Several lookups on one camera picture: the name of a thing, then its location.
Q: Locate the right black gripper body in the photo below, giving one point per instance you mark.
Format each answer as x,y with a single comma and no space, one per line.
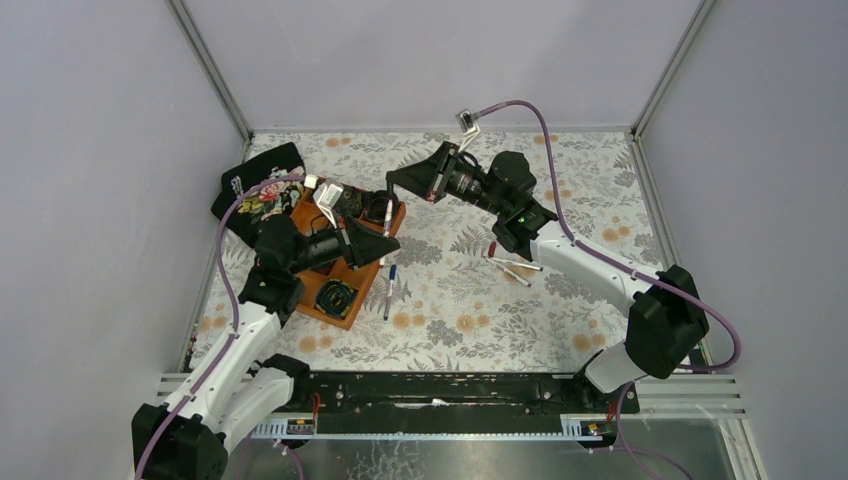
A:
443,174

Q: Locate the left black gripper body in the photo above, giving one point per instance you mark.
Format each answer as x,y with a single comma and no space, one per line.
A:
349,244

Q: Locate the white marker blue end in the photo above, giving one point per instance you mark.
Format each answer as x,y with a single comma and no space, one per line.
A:
388,299

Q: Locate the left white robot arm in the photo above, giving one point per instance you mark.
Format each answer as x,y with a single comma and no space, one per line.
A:
193,432

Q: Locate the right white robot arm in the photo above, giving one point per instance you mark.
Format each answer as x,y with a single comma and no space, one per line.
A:
663,321

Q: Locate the orange wooden divided tray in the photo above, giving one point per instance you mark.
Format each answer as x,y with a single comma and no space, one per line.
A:
360,278

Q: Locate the rolled dark tie back right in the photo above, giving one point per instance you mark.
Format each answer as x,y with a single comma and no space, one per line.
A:
375,209

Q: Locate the rolled dark tie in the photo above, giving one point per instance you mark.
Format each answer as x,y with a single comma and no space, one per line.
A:
352,201
375,209

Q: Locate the rolled dark tie back left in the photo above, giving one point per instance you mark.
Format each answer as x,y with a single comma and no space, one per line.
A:
352,201

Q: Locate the black floral embroidered cloth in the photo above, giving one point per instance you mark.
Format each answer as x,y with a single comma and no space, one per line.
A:
275,199

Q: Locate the rolled tie blue yellow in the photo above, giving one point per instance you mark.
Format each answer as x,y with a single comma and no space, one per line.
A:
336,298

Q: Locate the floral table mat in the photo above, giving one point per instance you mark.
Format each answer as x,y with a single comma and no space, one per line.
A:
451,310

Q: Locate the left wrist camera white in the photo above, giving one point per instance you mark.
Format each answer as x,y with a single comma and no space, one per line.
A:
326,193

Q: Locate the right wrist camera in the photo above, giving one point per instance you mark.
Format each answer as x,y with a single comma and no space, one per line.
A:
469,126

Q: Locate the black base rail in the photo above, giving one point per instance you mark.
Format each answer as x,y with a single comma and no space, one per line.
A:
448,404

